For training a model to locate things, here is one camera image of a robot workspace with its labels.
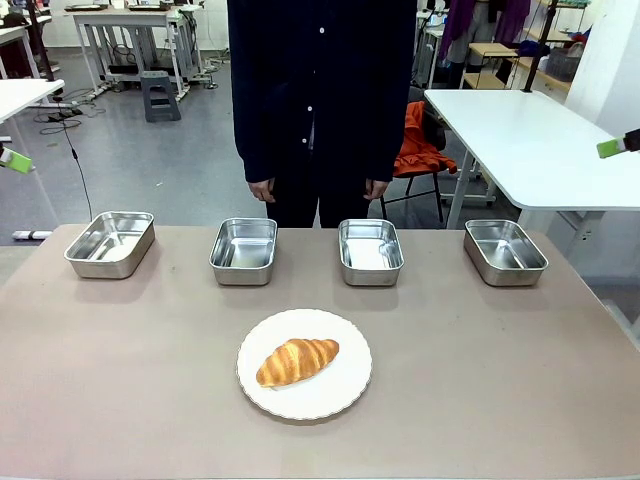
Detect large white table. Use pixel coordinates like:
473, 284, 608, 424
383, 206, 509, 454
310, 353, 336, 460
423, 88, 640, 231

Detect small white side table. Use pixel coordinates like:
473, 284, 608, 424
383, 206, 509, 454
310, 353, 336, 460
0, 78, 67, 125

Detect grey plastic step stool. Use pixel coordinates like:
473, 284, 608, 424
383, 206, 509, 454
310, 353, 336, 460
139, 70, 182, 123

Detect person's left forearm navy sleeve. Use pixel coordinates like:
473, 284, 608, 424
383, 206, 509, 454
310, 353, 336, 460
367, 89, 407, 183

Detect thin black floor cable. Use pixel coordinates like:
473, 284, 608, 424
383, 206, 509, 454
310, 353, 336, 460
52, 94, 95, 222

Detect dark blue bag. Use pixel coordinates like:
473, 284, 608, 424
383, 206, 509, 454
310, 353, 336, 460
517, 38, 552, 57

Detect steel rectangular container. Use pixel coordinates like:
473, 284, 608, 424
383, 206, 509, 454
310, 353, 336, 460
337, 217, 405, 288
63, 210, 157, 280
463, 218, 550, 288
208, 216, 279, 287

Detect white desk with dark items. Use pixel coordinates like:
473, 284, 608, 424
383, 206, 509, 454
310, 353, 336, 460
0, 22, 51, 81

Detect person in dark navy shirt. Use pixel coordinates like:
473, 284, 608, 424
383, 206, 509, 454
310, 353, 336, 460
225, 0, 419, 229

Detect white metal rack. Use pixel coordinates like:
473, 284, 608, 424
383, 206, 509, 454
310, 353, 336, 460
413, 7, 446, 89

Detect purple hanging clothes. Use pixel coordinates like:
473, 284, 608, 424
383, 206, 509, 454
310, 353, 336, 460
438, 0, 532, 64

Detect golden croissant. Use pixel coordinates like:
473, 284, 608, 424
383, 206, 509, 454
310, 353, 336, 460
255, 337, 341, 389

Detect person's left hand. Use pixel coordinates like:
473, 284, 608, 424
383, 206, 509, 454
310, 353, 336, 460
362, 177, 390, 202

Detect wooden shelf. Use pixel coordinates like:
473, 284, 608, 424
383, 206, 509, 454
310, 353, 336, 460
460, 27, 574, 94

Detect black chair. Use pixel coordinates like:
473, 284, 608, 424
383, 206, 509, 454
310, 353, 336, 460
378, 85, 449, 224

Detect grey mesh basket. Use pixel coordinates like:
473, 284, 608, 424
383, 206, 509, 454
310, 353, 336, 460
543, 47, 584, 82

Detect person's right forearm navy sleeve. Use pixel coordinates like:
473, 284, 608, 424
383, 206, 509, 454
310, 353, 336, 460
233, 89, 276, 184

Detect white workbench with trays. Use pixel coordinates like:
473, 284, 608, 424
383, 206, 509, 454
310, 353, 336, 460
64, 2, 206, 99

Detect orange cloth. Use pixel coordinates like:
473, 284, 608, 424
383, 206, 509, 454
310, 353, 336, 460
391, 100, 459, 178

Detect white scalloped plate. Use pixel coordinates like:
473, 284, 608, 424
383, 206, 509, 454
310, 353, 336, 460
236, 307, 374, 421

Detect black clamp pole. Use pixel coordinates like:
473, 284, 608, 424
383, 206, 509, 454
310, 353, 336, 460
521, 0, 560, 94

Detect person's right hand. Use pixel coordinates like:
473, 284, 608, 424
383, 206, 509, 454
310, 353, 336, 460
248, 177, 277, 204

